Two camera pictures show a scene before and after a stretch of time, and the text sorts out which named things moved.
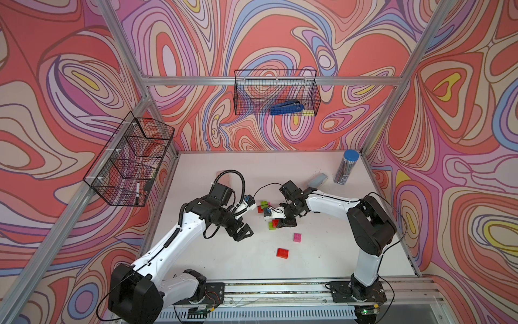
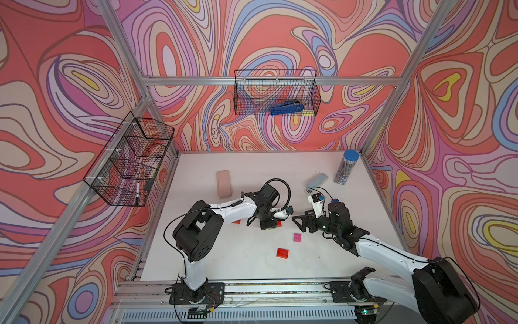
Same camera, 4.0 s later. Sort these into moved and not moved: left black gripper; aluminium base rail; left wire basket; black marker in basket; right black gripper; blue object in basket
Moved: right black gripper; left black gripper
Not moved: aluminium base rail; left wire basket; blue object in basket; black marker in basket
